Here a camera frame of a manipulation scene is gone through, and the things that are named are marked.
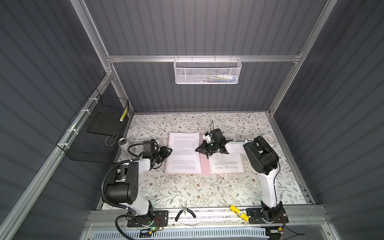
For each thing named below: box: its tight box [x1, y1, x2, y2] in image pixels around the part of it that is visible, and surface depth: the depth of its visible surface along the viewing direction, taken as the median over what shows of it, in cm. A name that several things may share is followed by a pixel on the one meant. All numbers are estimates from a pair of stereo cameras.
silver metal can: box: [117, 137, 128, 147], surface depth 88 cm
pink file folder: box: [165, 132, 246, 175], surface depth 91 cm
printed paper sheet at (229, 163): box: [209, 152, 245, 174], surface depth 93 cm
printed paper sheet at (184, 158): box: [167, 132, 202, 174], surface depth 97 cm
